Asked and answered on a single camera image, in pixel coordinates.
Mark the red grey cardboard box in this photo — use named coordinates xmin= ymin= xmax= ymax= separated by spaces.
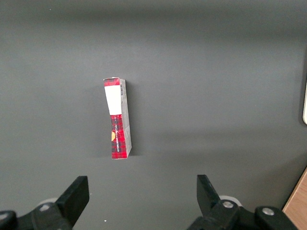
xmin=103 ymin=77 xmax=133 ymax=160

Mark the oak wooden drawer cabinet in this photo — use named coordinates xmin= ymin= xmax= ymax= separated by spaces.
xmin=282 ymin=167 xmax=307 ymax=230

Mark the grey table cover mat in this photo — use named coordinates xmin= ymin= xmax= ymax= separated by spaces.
xmin=0 ymin=0 xmax=307 ymax=230

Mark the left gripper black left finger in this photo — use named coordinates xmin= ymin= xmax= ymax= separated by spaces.
xmin=0 ymin=176 xmax=90 ymax=230

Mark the beige rectangular tray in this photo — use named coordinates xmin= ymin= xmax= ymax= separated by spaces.
xmin=301 ymin=79 xmax=307 ymax=125

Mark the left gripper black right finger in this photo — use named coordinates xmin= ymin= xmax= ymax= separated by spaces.
xmin=187 ymin=174 xmax=298 ymax=230

